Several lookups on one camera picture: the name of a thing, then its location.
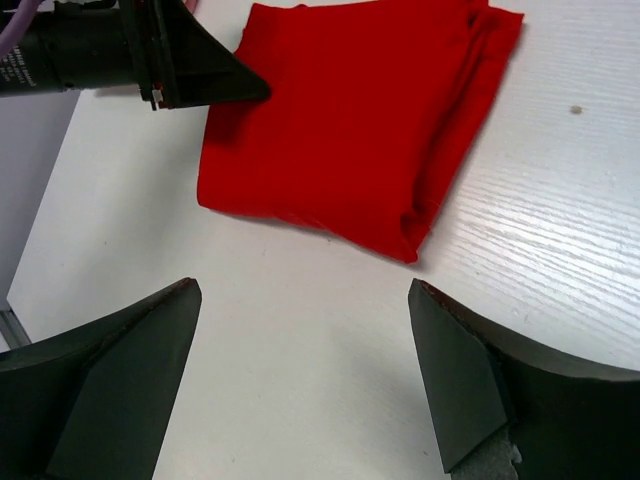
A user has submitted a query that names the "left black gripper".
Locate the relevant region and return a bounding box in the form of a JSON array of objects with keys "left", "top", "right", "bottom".
[{"left": 1, "top": 1, "right": 270, "bottom": 110}]

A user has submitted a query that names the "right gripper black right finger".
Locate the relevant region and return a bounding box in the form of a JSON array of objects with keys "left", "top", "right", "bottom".
[{"left": 408, "top": 280, "right": 639, "bottom": 479}]

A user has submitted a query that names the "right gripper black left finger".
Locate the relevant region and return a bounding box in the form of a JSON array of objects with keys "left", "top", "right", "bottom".
[{"left": 1, "top": 278, "right": 202, "bottom": 479}]

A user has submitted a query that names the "red t-shirt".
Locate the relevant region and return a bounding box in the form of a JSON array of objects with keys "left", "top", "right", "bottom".
[{"left": 197, "top": 1, "right": 524, "bottom": 264}]

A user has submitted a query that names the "aluminium table rail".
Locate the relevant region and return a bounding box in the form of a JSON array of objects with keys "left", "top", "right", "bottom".
[{"left": 0, "top": 310, "right": 32, "bottom": 350}]

